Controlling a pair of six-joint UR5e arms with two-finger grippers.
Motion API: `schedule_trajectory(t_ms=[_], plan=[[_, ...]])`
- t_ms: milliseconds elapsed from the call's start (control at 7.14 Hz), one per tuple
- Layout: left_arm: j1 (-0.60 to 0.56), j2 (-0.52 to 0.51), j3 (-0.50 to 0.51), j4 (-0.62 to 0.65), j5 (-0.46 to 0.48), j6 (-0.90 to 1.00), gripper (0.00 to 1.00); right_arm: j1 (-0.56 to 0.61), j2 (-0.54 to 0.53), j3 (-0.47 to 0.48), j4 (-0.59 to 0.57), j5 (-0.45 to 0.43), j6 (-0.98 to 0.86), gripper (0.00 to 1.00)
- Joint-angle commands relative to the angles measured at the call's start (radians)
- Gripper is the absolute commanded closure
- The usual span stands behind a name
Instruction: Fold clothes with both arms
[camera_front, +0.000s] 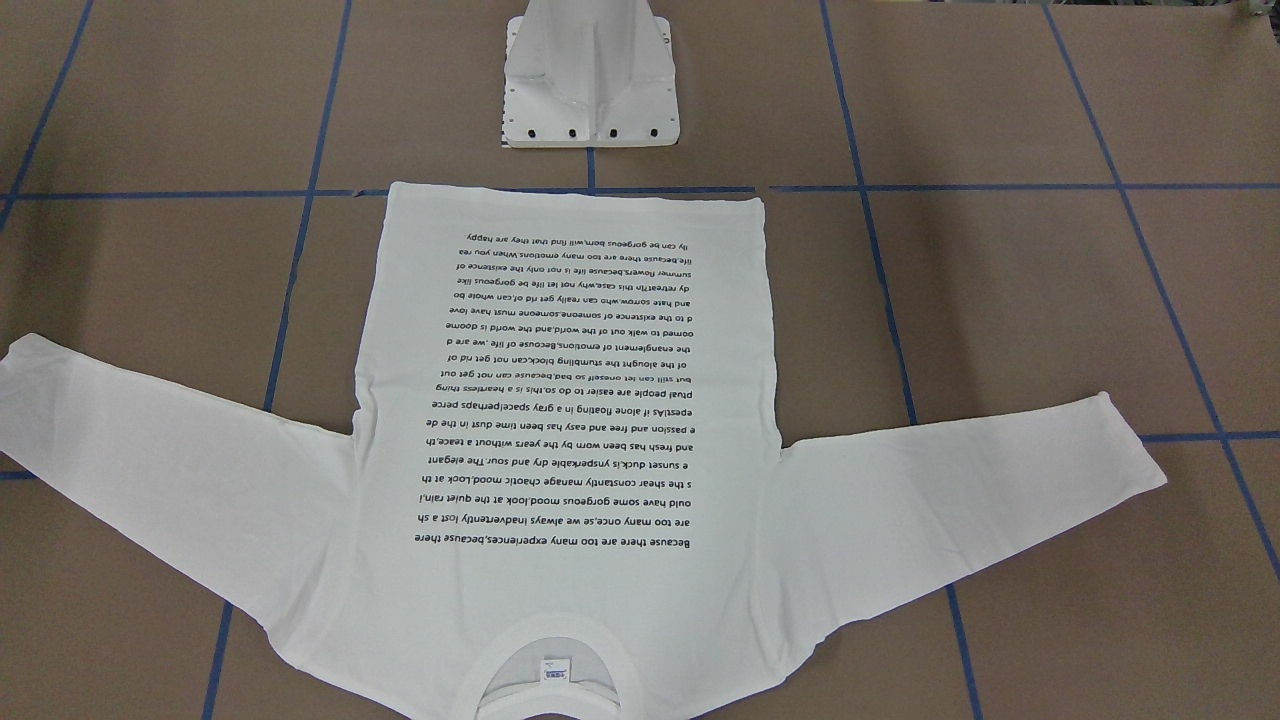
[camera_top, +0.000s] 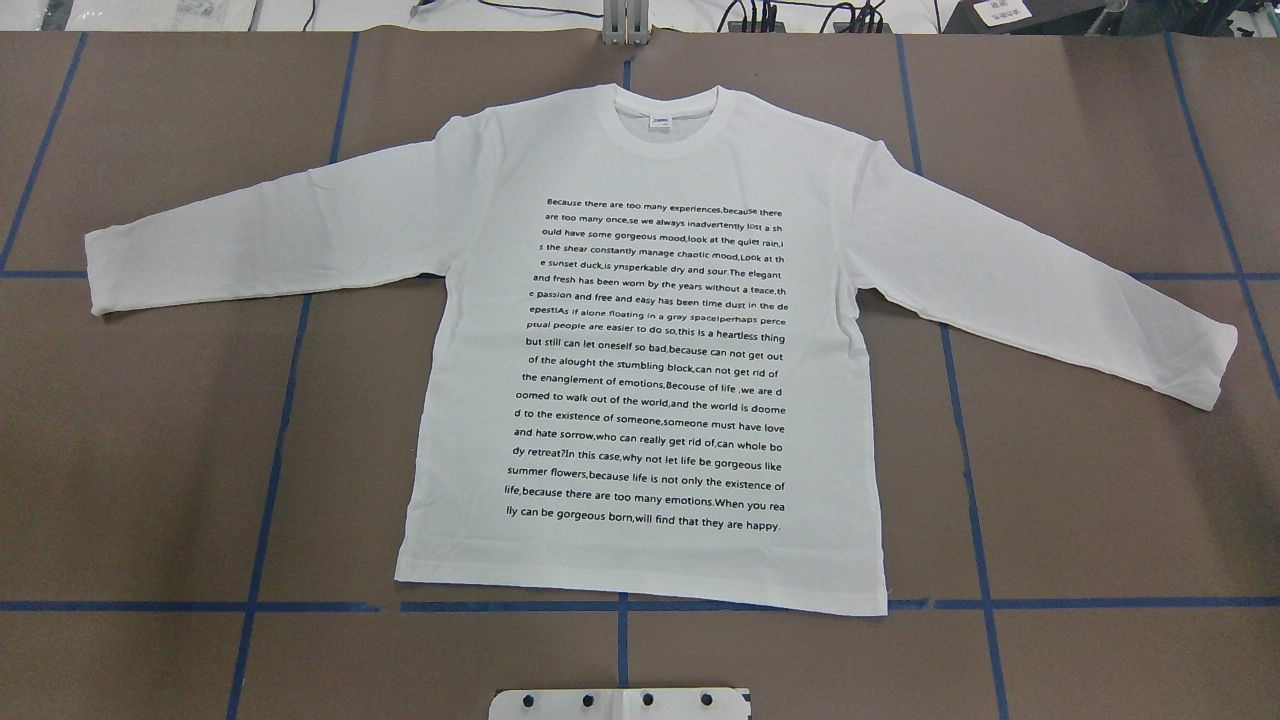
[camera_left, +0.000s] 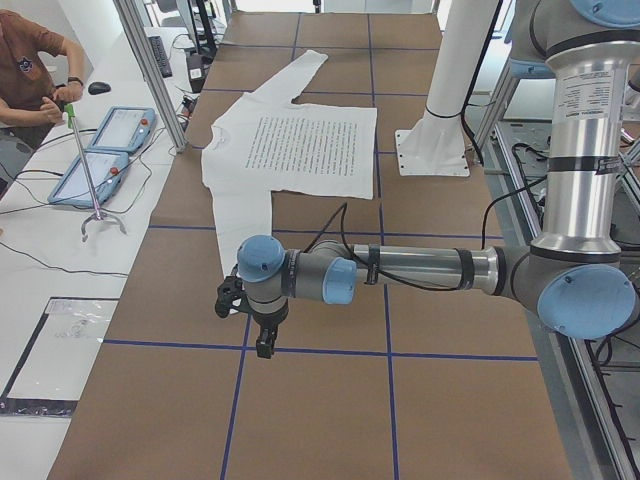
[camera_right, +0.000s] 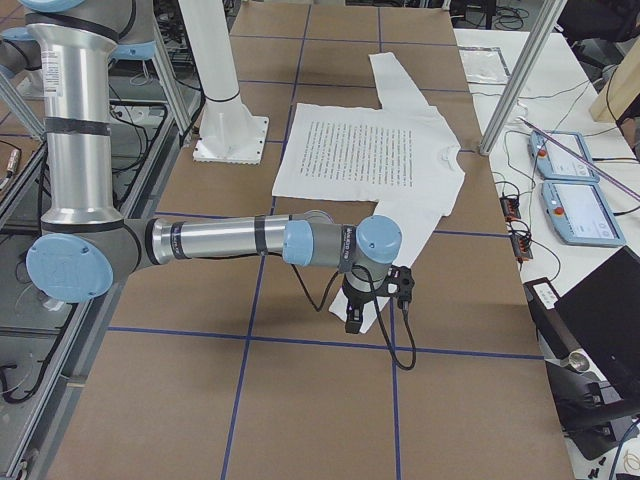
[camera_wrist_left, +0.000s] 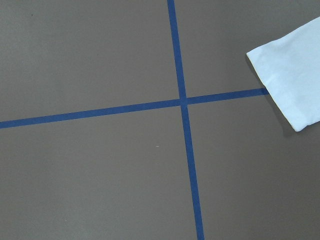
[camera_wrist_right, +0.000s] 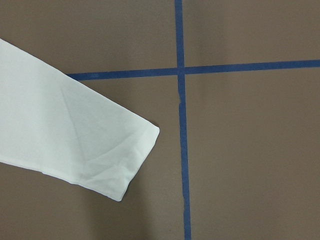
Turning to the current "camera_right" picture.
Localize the blue teach pendant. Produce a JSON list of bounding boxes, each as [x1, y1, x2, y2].
[[541, 180, 626, 247], [529, 131, 599, 183]]

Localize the lower blue teach pendant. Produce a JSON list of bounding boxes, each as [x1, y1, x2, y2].
[[541, 180, 626, 247]]

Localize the black box white label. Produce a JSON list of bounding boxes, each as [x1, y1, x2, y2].
[[523, 277, 591, 373]]

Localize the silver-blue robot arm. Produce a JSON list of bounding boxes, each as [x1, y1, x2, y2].
[[24, 1, 407, 334]]

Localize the clear plastic sheet taped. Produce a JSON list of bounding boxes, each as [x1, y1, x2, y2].
[[458, 46, 510, 85]]

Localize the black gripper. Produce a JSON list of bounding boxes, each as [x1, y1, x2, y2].
[[342, 275, 378, 334]]

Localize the white long-sleeve printed shirt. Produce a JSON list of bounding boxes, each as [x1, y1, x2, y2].
[[270, 52, 468, 335]]

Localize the black laptop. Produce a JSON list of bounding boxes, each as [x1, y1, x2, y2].
[[555, 246, 639, 398]]

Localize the black monitor stand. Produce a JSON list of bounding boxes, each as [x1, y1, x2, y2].
[[545, 362, 639, 460]]

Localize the aluminium frame post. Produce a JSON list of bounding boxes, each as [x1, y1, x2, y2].
[[479, 0, 567, 156]]

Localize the upper blue teach pendant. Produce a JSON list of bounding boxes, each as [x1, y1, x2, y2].
[[529, 131, 599, 183]]

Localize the orange-black electronics board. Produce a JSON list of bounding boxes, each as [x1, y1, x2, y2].
[[510, 232, 533, 263], [500, 195, 521, 222]]

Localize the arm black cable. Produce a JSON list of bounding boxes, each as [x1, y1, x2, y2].
[[291, 259, 418, 371]]

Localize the metal rod reacher tool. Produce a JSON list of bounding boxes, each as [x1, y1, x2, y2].
[[517, 116, 640, 201]]

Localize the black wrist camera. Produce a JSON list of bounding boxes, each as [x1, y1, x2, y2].
[[382, 265, 415, 312]]

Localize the third grey-blue robot arm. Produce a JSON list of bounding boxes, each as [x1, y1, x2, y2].
[[1, 26, 42, 79]]

